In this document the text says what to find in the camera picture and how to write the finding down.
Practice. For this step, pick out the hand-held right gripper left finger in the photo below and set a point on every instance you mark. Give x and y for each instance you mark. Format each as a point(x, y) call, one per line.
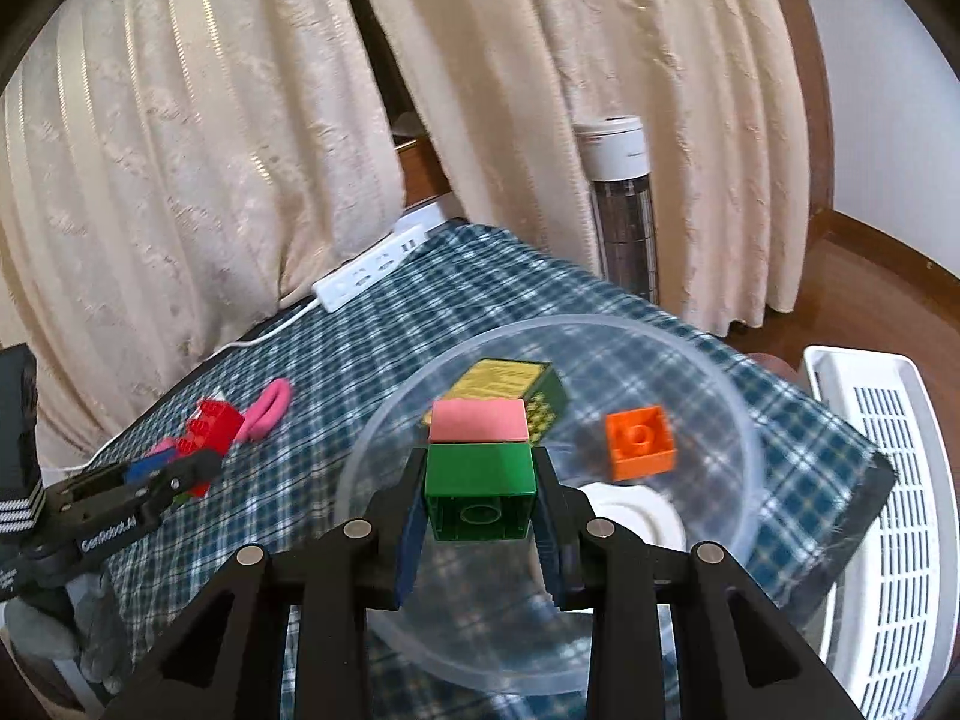
point(409, 540)

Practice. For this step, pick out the small pink fabric band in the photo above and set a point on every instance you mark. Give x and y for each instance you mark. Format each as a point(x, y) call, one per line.
point(274, 397)

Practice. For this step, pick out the person's left hand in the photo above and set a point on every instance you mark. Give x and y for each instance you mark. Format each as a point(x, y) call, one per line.
point(101, 630)

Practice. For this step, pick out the white tower appliance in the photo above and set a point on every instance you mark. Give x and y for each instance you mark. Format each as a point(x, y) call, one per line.
point(615, 165)

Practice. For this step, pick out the brown wooden door frame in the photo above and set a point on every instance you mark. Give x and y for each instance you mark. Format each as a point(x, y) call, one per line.
point(814, 90)

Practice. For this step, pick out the plain green building block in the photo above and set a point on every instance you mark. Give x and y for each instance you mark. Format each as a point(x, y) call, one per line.
point(480, 480)

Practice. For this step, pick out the clear plastic bowl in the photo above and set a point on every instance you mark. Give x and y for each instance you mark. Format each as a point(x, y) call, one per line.
point(697, 390)

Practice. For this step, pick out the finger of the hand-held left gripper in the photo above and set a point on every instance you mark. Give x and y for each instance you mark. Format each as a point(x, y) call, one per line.
point(142, 472)
point(184, 480)

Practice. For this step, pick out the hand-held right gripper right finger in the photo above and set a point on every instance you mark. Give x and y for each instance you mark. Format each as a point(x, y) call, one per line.
point(551, 547)

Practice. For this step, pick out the white power strip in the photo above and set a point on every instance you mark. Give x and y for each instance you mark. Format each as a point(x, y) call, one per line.
point(375, 266)

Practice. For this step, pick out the orange building block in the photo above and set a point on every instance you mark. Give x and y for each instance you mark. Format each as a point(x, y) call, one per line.
point(637, 442)

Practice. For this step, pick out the cream patterned curtain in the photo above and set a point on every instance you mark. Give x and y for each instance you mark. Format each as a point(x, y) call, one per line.
point(187, 165)
point(562, 52)

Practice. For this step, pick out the yellow green sponge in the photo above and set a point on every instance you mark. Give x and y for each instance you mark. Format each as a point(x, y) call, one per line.
point(517, 382)

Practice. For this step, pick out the red building block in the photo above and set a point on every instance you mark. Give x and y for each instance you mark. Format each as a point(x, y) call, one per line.
point(214, 427)

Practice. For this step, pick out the white round lid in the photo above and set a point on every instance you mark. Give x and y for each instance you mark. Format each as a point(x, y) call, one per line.
point(637, 517)

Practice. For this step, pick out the white slatted plastic basket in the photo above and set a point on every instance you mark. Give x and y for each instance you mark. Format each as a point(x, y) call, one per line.
point(885, 502)

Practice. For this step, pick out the pink building block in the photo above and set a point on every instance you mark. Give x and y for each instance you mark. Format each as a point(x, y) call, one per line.
point(480, 420)

